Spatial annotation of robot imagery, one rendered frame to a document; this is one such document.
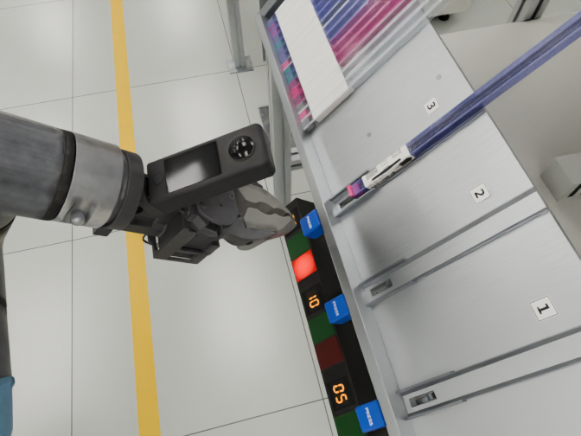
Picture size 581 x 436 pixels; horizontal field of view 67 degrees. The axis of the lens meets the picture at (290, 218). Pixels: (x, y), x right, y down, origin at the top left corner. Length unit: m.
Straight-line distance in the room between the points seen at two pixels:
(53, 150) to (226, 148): 0.13
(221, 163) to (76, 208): 0.12
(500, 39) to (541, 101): 0.16
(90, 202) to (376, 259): 0.28
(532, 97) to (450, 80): 0.40
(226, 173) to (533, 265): 0.26
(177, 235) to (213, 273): 0.86
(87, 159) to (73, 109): 1.42
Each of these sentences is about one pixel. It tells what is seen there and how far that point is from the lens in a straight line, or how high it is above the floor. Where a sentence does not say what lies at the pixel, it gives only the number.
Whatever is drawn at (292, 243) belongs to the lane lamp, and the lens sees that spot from 0.58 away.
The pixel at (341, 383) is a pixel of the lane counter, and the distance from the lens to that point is 0.51.
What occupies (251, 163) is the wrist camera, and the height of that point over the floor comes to 0.86.
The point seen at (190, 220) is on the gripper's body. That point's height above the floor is 0.81.
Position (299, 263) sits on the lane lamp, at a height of 0.65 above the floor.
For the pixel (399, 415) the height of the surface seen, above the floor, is 0.73.
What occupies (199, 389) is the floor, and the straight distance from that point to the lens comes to 1.20.
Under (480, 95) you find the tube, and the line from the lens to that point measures 0.45.
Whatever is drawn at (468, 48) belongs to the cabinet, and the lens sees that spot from 0.93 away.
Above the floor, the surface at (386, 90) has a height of 0.81.
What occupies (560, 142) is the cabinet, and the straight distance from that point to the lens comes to 0.83.
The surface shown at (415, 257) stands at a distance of 0.45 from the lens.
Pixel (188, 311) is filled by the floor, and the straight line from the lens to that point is 1.26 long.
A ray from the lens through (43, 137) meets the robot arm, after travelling 0.38.
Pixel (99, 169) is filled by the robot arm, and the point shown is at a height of 0.88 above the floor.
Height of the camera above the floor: 1.16
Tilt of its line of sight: 60 degrees down
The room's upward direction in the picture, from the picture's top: straight up
